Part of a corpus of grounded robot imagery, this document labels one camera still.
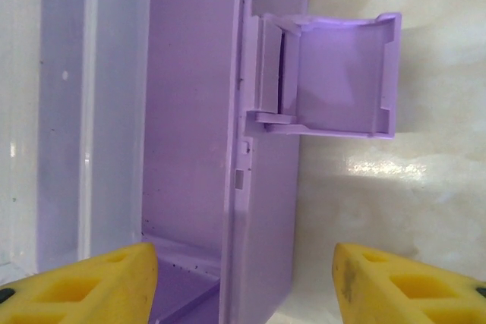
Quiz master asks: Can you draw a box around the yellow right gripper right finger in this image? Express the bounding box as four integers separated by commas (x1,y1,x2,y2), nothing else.
333,242,486,324

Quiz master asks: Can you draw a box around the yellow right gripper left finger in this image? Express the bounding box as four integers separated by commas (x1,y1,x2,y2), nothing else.
0,243,159,324

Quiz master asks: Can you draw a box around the purple plastic tool box base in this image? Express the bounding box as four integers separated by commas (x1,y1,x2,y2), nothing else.
36,0,403,324

